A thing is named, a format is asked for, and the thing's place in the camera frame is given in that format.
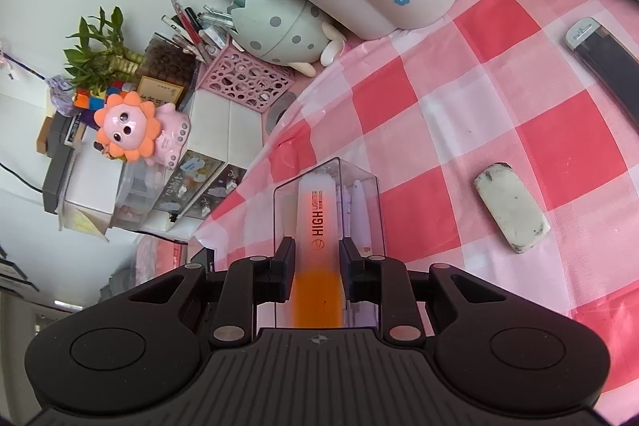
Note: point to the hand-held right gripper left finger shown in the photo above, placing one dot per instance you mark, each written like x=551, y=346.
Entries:
x=284, y=269

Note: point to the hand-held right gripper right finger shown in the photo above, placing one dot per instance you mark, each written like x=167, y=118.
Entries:
x=349, y=271

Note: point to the clear plastic tray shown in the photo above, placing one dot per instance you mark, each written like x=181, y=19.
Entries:
x=283, y=216

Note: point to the orange highlighter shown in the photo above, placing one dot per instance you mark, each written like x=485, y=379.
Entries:
x=319, y=226

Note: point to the round grey disc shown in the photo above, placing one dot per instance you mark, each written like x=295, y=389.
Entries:
x=272, y=116

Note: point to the white desktop drawer organizer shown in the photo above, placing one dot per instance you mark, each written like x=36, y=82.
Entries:
x=229, y=121

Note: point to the clear plastic drawer box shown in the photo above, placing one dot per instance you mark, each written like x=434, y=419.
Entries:
x=132, y=196

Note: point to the white eraser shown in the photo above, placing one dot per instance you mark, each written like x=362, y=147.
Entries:
x=511, y=206

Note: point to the pink perforated pen holder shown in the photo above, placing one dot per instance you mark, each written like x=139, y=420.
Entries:
x=244, y=79

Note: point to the yellow paper note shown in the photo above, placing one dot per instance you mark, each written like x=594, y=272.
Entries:
x=82, y=224

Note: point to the white storage box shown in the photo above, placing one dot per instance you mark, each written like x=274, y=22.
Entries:
x=95, y=176

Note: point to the pink lion toy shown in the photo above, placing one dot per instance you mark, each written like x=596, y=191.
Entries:
x=130, y=121

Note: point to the small wooden plaque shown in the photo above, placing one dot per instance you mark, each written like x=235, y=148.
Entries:
x=159, y=91

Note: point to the egg-shaped pen holder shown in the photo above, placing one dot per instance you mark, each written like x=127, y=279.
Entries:
x=279, y=36

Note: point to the pink checkered tablecloth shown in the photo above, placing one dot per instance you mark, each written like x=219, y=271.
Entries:
x=549, y=146

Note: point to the clear acrylic container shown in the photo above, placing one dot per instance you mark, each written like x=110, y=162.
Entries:
x=169, y=56

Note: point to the grey box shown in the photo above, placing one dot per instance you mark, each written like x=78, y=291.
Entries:
x=55, y=186

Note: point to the bunch of pens in pink holder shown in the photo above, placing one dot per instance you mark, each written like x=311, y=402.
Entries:
x=197, y=31

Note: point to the colourful puzzle cube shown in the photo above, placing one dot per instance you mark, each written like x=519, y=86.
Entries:
x=85, y=99

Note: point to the purple fabric pouch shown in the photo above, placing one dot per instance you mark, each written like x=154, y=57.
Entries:
x=60, y=94

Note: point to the green bamboo plant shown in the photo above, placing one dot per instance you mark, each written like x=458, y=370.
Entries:
x=100, y=51

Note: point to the black and silver stapler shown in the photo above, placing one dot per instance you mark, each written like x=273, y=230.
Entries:
x=609, y=56

